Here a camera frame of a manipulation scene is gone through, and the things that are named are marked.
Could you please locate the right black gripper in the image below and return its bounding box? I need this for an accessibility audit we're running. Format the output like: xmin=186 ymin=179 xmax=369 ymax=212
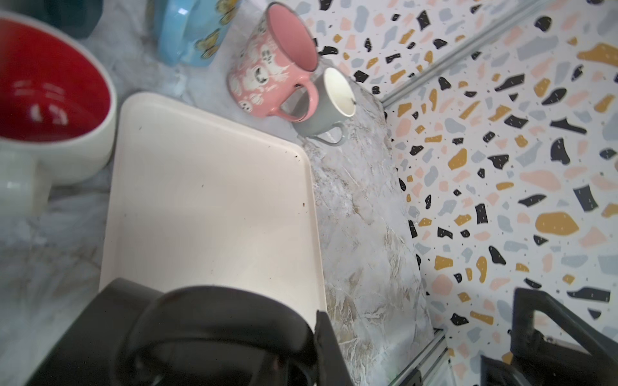
xmin=481 ymin=289 xmax=617 ymax=386

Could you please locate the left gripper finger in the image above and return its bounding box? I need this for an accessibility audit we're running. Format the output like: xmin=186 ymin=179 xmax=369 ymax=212
xmin=315 ymin=310 xmax=353 ymax=386

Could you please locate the black mug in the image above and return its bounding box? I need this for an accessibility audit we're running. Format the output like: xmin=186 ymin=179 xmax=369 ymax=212
xmin=28 ymin=279 xmax=320 ymax=385

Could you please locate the pink glass mug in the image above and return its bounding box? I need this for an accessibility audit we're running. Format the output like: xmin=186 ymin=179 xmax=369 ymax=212
xmin=227 ymin=2 xmax=319 ymax=122

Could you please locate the light blue yellow-inside mug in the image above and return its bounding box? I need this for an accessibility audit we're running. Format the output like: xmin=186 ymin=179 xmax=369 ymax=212
xmin=150 ymin=0 xmax=242 ymax=67

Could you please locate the white cream mug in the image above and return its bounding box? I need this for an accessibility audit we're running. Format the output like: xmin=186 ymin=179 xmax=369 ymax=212
xmin=1 ymin=11 xmax=117 ymax=216

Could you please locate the dark green mug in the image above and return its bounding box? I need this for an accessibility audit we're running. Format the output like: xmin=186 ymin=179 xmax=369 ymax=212
xmin=27 ymin=0 xmax=103 ymax=39

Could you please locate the beige rectangular tray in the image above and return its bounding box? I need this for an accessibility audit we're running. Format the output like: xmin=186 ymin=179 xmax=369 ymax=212
xmin=100 ymin=93 xmax=327 ymax=325

